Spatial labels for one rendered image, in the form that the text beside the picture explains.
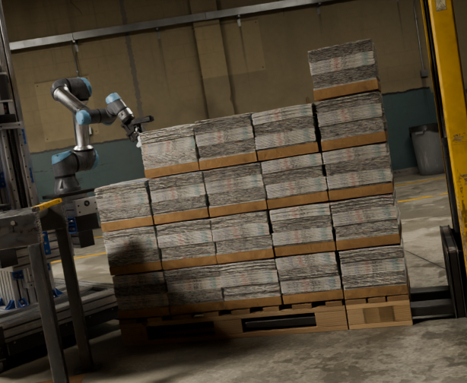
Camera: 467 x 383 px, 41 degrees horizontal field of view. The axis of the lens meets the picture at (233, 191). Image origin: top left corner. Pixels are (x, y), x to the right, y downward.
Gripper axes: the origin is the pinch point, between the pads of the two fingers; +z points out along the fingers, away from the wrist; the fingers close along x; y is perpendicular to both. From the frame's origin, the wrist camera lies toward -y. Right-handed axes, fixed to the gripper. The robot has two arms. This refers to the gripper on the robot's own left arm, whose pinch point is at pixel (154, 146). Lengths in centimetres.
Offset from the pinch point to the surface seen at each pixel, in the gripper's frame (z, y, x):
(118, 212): 17.6, 29.7, 18.4
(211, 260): 65, 5, 18
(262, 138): 35, -51, 18
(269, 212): 64, -31, 12
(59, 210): 5, 37, 49
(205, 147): 20.9, -27.2, 18.0
